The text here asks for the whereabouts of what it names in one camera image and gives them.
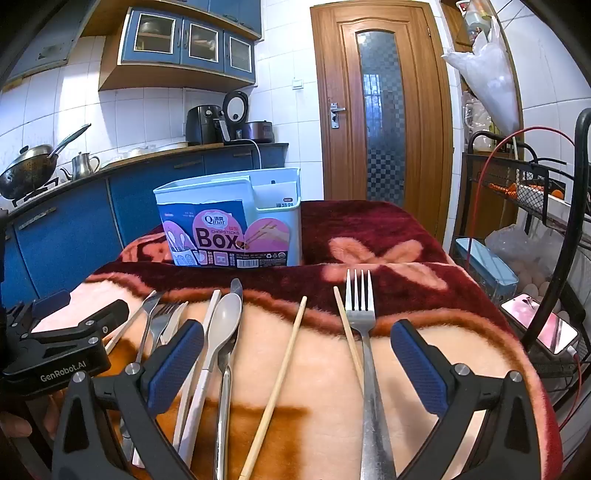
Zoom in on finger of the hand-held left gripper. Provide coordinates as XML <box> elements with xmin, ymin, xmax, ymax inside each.
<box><xmin>28</xmin><ymin>299</ymin><xmax>130</xmax><ymax>352</ymax></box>
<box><xmin>7</xmin><ymin>290</ymin><xmax>74</xmax><ymax>334</ymax></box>

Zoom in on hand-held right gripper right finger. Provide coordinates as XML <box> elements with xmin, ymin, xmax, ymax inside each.
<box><xmin>390</xmin><ymin>319</ymin><xmax>550</xmax><ymax>480</ymax></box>

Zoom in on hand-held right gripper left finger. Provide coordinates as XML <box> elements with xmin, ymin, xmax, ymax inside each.
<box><xmin>51</xmin><ymin>318</ymin><xmax>205</xmax><ymax>480</ymax></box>

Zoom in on small steel fork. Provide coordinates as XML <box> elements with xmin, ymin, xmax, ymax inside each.
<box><xmin>148</xmin><ymin>301</ymin><xmax>184</xmax><ymax>352</ymax></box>

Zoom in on large steel fork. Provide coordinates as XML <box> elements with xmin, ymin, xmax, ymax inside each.
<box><xmin>345</xmin><ymin>269</ymin><xmax>398</xmax><ymax>480</ymax></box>

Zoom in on white and blue chopsticks box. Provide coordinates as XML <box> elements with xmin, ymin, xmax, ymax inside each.
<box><xmin>153</xmin><ymin>167</ymin><xmax>303</xmax><ymax>268</ymax></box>

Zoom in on person's left hand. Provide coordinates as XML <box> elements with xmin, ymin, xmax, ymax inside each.
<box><xmin>0</xmin><ymin>390</ymin><xmax>70</xmax><ymax>441</ymax></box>

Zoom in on grey plastic spoon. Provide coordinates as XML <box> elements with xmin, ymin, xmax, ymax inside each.
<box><xmin>178</xmin><ymin>292</ymin><xmax>244</xmax><ymax>469</ymax></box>

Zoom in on blue base cabinets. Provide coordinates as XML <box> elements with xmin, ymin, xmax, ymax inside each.
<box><xmin>0</xmin><ymin>143</ymin><xmax>289</xmax><ymax>319</ymax></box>

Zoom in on red and pink floral blanket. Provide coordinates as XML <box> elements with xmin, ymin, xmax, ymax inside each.
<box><xmin>28</xmin><ymin>199</ymin><xmax>564</xmax><ymax>480</ymax></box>

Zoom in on gas stove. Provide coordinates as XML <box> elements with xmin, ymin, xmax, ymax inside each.
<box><xmin>11</xmin><ymin>178</ymin><xmax>61</xmax><ymax>207</ymax></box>

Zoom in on light blue plastic container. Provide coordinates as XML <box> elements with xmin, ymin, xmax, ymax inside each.
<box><xmin>455</xmin><ymin>237</ymin><xmax>518</xmax><ymax>303</ymax></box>

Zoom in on smartphone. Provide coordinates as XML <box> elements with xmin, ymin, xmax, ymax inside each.
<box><xmin>501</xmin><ymin>293</ymin><xmax>579</xmax><ymax>355</ymax></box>

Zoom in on steel kettle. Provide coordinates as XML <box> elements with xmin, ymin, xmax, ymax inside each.
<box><xmin>61</xmin><ymin>152</ymin><xmax>101</xmax><ymax>182</ymax></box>

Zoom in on clear plastic bag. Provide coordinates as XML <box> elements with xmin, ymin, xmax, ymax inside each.
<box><xmin>485</xmin><ymin>225</ymin><xmax>571</xmax><ymax>298</ymax></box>

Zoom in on black air fryer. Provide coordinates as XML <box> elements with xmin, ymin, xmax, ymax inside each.
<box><xmin>186</xmin><ymin>105</ymin><xmax>229</xmax><ymax>147</ymax></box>

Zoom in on rice cooker with open lid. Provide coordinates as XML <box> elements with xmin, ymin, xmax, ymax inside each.
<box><xmin>223</xmin><ymin>90</ymin><xmax>276</xmax><ymax>145</ymax></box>

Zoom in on wooden door with glass panel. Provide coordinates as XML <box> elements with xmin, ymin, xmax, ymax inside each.
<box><xmin>310</xmin><ymin>2</ymin><xmax>455</xmax><ymax>250</ymax></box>

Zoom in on grey range hood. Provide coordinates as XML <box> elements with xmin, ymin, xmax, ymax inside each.
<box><xmin>2</xmin><ymin>0</ymin><xmax>100</xmax><ymax>90</ymax></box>

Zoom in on white plastic bag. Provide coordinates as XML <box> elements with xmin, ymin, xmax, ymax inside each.
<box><xmin>441</xmin><ymin>18</ymin><xmax>522</xmax><ymax>134</ymax></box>

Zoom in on wooden alcove shelf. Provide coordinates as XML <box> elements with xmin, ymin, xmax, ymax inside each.
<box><xmin>441</xmin><ymin>0</ymin><xmax>492</xmax><ymax>51</ymax></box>

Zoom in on steel wok with handle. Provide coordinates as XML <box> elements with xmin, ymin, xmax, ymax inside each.
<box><xmin>0</xmin><ymin>124</ymin><xmax>92</xmax><ymax>200</ymax></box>

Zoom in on black wire rack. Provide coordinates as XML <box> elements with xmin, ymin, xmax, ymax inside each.
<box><xmin>462</xmin><ymin>108</ymin><xmax>591</xmax><ymax>402</ymax></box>

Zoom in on blue wall cabinet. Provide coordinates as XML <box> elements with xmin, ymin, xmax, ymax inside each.
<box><xmin>99</xmin><ymin>7</ymin><xmax>262</xmax><ymax>90</ymax></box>

